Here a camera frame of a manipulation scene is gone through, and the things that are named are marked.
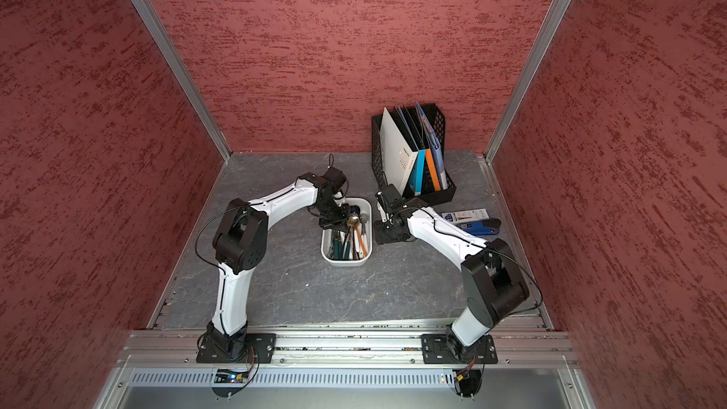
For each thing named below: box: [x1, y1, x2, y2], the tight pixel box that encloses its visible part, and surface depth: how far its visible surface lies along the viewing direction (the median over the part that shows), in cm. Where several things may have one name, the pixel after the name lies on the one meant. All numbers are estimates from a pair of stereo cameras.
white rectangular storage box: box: [320, 196, 373, 267], surface depth 91 cm
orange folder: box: [425, 148, 442, 192], surface depth 94 cm
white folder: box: [379, 106, 419, 195], surface depth 89 cm
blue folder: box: [415, 101, 449, 191], surface depth 89 cm
